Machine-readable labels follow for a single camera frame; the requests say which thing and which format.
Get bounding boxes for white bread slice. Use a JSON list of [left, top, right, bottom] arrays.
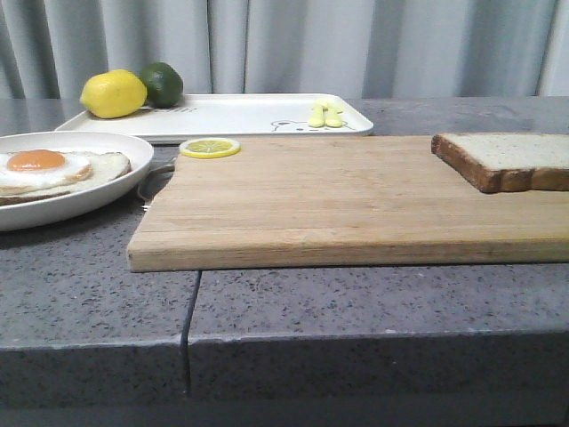
[[431, 133, 568, 194]]

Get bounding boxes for white round plate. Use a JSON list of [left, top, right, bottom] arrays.
[[1, 131, 154, 231]]

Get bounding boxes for white rectangular tray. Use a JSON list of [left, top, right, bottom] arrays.
[[57, 93, 373, 144]]

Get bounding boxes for bottom bread slice on plate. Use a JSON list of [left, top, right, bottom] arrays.
[[1, 151, 131, 205]]

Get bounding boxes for wooden cutting board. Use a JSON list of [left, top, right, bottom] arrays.
[[127, 136, 568, 271]]

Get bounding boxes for lemon slice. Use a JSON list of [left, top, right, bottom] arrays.
[[179, 137, 241, 159]]

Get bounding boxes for green lime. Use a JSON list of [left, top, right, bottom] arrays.
[[140, 62, 183, 108]]

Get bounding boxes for yellow lemon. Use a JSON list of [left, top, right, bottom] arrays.
[[80, 69, 148, 119]]

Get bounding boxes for fried egg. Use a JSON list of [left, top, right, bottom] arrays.
[[1, 149, 92, 196]]

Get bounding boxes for grey curtain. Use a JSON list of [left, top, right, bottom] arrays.
[[1, 1, 568, 99]]

